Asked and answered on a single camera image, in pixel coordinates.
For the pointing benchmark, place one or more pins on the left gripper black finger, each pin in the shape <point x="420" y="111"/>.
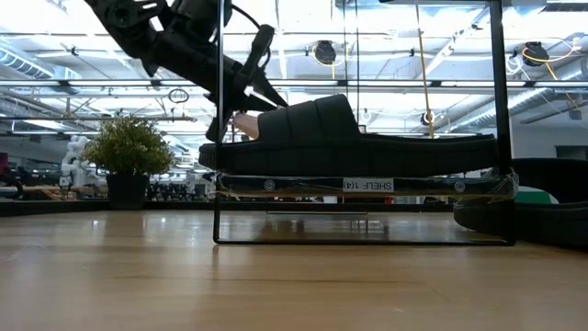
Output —
<point x="266" y="92"/>
<point x="252" y="106"/>

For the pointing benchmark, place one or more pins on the pink slide sandal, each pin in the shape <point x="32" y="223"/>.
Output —
<point x="245" y="125"/>

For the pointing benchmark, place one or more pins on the black frame wooden shelf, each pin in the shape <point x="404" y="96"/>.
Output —
<point x="298" y="185"/>

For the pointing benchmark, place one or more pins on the black slide sandal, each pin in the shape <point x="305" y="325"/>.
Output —
<point x="551" y="225"/>
<point x="349" y="156"/>

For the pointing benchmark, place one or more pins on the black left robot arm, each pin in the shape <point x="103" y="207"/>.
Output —
<point x="174" y="50"/>

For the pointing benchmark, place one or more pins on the green potted plant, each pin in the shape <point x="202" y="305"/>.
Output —
<point x="128" y="147"/>

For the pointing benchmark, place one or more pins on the white humanoid robot figure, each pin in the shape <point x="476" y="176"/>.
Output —
<point x="73" y="161"/>

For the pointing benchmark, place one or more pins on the black aluminium rig frame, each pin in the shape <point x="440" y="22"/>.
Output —
<point x="55" y="208"/>

